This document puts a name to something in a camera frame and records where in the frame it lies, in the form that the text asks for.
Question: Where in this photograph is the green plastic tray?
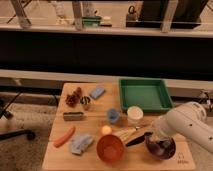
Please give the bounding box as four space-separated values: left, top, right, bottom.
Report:
119 79 173 113

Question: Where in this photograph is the blue sponge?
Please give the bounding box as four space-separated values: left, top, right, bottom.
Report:
89 86 105 100

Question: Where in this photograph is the light blue crumpled cloth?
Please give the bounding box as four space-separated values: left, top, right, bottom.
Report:
70 134 94 155

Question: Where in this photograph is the white cup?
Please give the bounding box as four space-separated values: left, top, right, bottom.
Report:
127 106 144 125

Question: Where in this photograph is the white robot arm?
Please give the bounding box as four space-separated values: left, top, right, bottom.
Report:
152 102 213 154

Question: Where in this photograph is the purple bowl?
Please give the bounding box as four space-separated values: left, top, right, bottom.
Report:
145 132 176 160

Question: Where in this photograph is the black office chair base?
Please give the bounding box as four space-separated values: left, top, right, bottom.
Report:
0 98 36 141

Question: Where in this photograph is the green box on shelf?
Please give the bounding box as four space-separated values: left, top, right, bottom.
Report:
83 16 102 27

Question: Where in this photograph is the orange bowl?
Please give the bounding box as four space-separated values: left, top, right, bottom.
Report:
96 135 124 163

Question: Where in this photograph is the orange carrot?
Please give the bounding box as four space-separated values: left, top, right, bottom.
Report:
53 126 76 148

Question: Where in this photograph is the gray rectangular block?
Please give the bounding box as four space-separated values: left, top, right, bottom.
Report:
63 112 84 121

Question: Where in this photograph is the blue cup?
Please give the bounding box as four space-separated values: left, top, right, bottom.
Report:
107 109 120 124

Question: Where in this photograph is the small metal cup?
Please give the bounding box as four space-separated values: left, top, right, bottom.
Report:
80 96 91 110

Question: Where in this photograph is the black handled brush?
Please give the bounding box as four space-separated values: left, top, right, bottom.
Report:
125 132 152 147

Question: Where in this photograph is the yellow ball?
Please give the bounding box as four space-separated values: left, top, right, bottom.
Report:
101 125 112 135

